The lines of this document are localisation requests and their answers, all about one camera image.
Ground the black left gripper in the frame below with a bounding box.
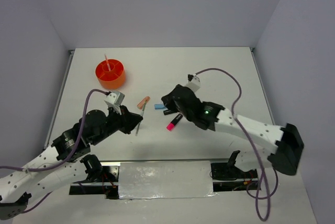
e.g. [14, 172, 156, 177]
[91, 103, 143, 145]

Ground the green clear pen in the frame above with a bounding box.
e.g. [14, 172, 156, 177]
[135, 103, 147, 137]

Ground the orange slim pen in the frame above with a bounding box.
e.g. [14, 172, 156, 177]
[104, 54, 111, 72]

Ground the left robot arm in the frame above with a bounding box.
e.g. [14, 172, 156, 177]
[1, 106, 143, 220]

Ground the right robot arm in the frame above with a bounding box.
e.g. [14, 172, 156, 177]
[161, 85, 304, 177]

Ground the orange translucent pen cap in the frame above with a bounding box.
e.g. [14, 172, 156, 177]
[137, 96, 150, 109]

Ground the black highlighter orange cap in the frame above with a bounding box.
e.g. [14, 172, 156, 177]
[163, 109, 176, 116]

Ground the black highlighter pink cap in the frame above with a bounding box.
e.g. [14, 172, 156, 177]
[166, 114, 183, 131]

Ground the blue translucent pen cap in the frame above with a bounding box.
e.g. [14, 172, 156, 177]
[154, 104, 166, 110]

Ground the orange round divided container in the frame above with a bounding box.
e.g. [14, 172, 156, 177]
[95, 59, 126, 90]

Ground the reflective silver front panel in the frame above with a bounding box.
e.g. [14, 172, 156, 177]
[118, 161, 214, 199]

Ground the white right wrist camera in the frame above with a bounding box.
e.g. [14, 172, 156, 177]
[184, 74, 201, 93]

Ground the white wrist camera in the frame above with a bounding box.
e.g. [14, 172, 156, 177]
[104, 90, 125, 114]
[184, 74, 201, 93]

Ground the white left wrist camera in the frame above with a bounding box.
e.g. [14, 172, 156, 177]
[104, 90, 125, 114]

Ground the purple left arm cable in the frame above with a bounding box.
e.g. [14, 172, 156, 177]
[0, 89, 110, 214]

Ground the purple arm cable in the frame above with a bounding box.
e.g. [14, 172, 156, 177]
[0, 89, 110, 214]
[195, 68, 278, 222]

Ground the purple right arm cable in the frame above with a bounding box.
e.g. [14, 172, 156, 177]
[195, 68, 278, 222]

